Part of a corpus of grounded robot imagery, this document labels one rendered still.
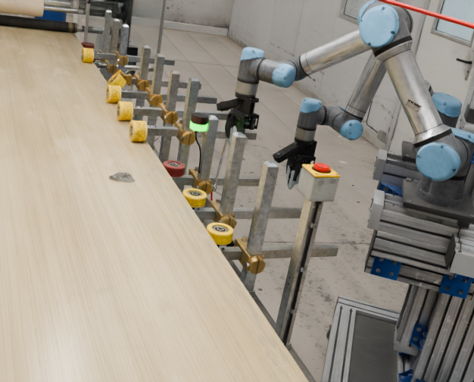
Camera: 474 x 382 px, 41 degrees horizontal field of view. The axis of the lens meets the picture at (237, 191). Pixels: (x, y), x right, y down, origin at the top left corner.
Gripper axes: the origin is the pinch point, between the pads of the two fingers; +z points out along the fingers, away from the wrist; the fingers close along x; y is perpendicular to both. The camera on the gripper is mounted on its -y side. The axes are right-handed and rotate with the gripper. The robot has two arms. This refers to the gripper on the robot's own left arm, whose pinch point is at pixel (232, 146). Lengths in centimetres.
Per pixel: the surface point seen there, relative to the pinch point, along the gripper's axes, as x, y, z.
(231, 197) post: -15.6, 20.1, 8.8
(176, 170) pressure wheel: -16.3, -8.6, 10.9
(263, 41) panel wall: 518, -513, 73
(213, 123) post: -7.4, -3.5, -7.7
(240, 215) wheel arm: -8.0, 18.3, 17.6
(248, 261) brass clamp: -27, 44, 17
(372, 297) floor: 127, -2, 101
